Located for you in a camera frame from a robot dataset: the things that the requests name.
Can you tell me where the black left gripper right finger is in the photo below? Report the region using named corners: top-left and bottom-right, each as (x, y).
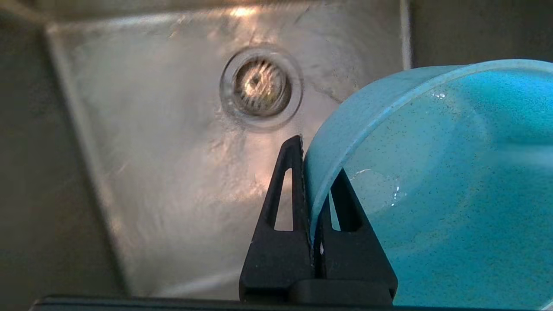
top-left (315, 168), bottom-right (398, 305)

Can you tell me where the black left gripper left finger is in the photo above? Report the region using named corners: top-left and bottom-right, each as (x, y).
top-left (239, 135), bottom-right (315, 301)

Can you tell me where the teal bowl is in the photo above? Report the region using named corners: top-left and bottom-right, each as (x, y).
top-left (304, 59), bottom-right (553, 311)

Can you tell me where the stainless steel sink basin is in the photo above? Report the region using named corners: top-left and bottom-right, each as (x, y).
top-left (0, 0), bottom-right (553, 311)

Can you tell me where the round metal drain strainer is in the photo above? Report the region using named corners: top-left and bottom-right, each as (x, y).
top-left (219, 45), bottom-right (304, 130)

